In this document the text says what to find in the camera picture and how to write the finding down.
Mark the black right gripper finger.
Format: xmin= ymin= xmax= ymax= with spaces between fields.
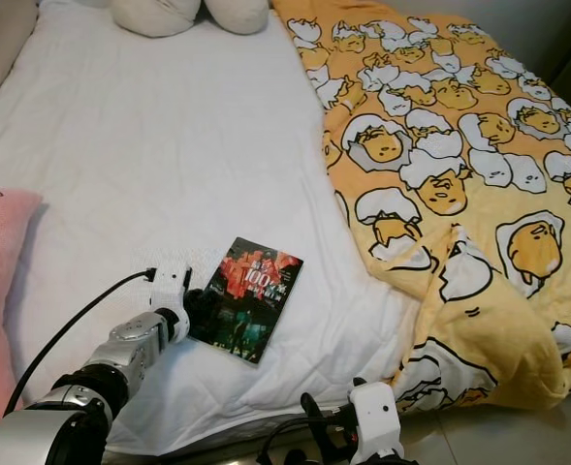
xmin=301 ymin=392 xmax=333 ymax=452

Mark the dark red cover book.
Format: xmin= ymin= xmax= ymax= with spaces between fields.
xmin=189 ymin=236 xmax=304 ymax=366

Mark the white quilted bed sheet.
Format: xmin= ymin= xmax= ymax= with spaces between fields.
xmin=0 ymin=0 xmax=424 ymax=456

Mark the yellow cartoon egg blanket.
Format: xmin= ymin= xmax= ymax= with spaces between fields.
xmin=270 ymin=0 xmax=571 ymax=415

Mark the cream pillow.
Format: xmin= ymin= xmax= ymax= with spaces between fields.
xmin=202 ymin=0 xmax=272 ymax=37
xmin=110 ymin=0 xmax=205 ymax=41

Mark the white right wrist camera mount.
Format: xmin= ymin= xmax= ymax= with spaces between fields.
xmin=347 ymin=380 xmax=403 ymax=465

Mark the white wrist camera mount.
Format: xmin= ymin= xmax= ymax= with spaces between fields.
xmin=347 ymin=380 xmax=403 ymax=465
xmin=148 ymin=259 xmax=195 ymax=317

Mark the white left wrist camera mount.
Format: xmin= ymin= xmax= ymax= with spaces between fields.
xmin=148 ymin=259 xmax=195 ymax=317

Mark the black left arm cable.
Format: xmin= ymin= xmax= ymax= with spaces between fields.
xmin=1 ymin=268 xmax=161 ymax=419

